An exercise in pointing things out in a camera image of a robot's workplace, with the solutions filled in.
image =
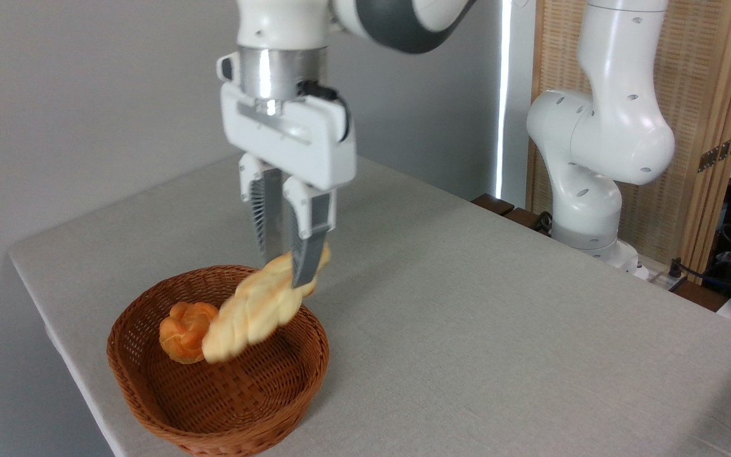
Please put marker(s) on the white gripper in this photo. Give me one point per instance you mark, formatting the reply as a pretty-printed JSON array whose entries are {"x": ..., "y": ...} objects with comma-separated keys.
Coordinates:
[{"x": 315, "y": 146}]

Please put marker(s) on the long braided yellow bread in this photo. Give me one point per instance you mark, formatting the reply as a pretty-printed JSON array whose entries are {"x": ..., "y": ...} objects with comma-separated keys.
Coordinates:
[{"x": 257, "y": 311}]

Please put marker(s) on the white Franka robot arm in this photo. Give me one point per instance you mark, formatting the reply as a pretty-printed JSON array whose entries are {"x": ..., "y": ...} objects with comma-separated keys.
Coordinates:
[{"x": 606, "y": 127}]

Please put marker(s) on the round orange knotted bread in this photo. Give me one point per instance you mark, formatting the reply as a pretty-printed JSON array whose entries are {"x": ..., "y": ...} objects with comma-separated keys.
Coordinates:
[{"x": 178, "y": 333}]

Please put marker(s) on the brown wicker basket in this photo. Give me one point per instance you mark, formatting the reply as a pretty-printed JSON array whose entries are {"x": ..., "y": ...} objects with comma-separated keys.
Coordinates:
[{"x": 245, "y": 393}]

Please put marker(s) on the dark brown wooden board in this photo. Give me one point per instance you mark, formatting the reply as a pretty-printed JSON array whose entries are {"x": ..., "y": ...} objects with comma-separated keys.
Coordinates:
[{"x": 499, "y": 206}]

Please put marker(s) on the grey tablecloth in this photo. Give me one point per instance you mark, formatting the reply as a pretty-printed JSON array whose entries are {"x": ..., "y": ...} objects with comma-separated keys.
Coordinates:
[{"x": 518, "y": 355}]

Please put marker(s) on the brass screen hinge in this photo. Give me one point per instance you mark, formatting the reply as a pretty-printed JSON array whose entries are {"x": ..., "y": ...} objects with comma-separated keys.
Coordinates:
[{"x": 719, "y": 152}]

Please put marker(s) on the woven wooden folding screen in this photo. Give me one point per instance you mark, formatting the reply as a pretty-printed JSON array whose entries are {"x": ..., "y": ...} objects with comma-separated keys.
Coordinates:
[{"x": 702, "y": 82}]

